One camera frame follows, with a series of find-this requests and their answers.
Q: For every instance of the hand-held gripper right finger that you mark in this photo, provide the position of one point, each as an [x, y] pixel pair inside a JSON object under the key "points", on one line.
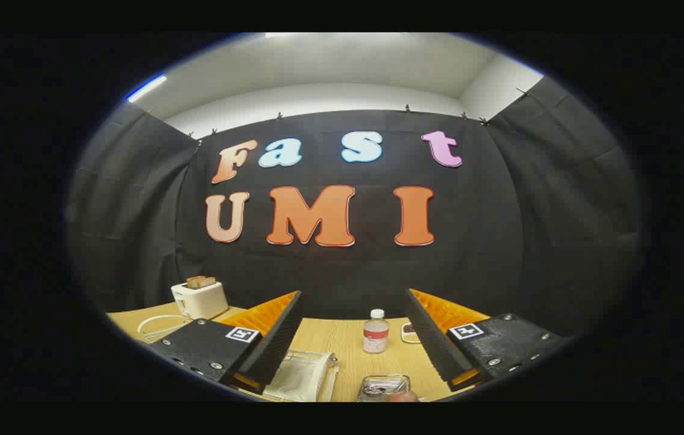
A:
{"points": [[429, 338]]}

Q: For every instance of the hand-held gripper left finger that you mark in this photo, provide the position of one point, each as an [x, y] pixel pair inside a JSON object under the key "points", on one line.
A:
{"points": [[281, 338]]}

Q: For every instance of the metal cutlery basket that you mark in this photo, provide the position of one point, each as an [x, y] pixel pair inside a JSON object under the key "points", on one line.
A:
{"points": [[378, 383]]}

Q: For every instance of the white divided dish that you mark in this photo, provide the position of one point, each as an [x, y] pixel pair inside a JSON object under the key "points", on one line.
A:
{"points": [[408, 338]]}

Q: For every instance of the pile of dark beans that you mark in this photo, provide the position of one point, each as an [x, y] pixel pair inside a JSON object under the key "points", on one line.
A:
{"points": [[409, 330]]}

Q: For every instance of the white ribbed drain tray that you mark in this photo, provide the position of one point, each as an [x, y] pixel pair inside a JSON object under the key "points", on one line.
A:
{"points": [[281, 391]]}

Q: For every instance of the clear bottle with red label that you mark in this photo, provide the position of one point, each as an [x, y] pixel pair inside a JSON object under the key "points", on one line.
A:
{"points": [[376, 335]]}

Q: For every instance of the white toaster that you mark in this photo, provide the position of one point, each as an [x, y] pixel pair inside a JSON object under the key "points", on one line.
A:
{"points": [[203, 302]]}

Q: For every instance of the brown toast slice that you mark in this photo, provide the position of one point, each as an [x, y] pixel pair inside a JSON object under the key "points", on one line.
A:
{"points": [[194, 282], [209, 281]]}

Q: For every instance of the long ceiling light strip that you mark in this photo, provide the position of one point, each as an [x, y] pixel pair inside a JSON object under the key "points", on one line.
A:
{"points": [[147, 87]]}

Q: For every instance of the wide ceiling light panel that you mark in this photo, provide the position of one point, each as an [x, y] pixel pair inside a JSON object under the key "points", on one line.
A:
{"points": [[278, 34]]}

